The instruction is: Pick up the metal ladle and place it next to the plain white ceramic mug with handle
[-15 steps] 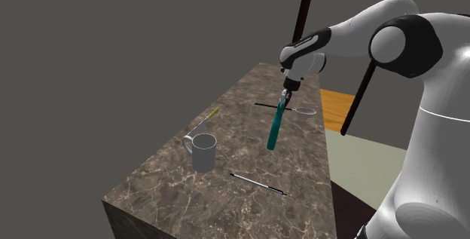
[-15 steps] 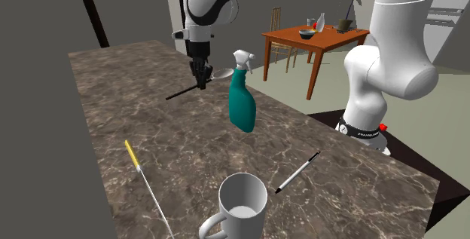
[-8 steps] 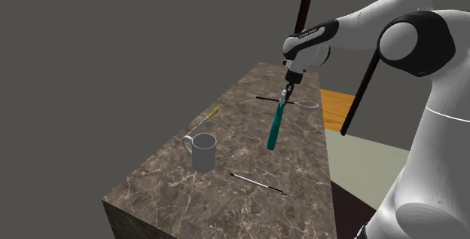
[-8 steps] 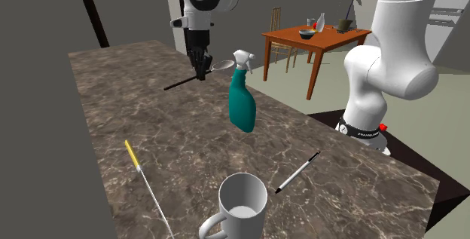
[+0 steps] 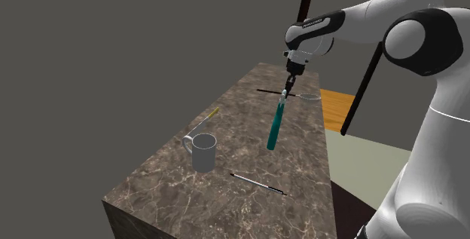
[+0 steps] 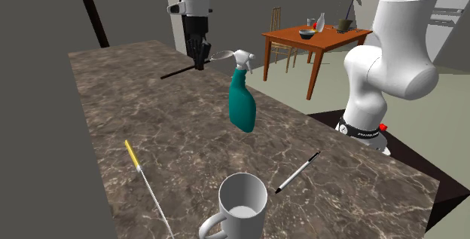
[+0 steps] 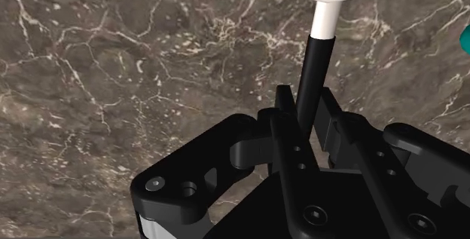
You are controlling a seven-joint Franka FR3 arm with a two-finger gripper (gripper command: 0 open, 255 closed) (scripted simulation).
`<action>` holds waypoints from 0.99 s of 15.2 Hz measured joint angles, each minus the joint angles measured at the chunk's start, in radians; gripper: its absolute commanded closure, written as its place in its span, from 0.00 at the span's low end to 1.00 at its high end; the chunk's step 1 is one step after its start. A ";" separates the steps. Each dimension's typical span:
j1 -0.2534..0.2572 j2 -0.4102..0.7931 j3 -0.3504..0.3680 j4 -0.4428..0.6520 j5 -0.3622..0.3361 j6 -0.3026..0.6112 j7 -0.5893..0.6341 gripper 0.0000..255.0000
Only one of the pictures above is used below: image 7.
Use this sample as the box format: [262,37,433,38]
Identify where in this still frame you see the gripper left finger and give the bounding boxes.
[130,84,330,239]

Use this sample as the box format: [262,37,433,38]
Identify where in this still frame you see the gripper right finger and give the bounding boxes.
[313,86,470,239]

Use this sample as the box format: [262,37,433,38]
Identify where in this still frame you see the white ladle with black handle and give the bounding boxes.
[270,0,402,141]

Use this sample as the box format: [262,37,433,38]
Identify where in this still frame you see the teal object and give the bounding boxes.
[459,24,470,56]

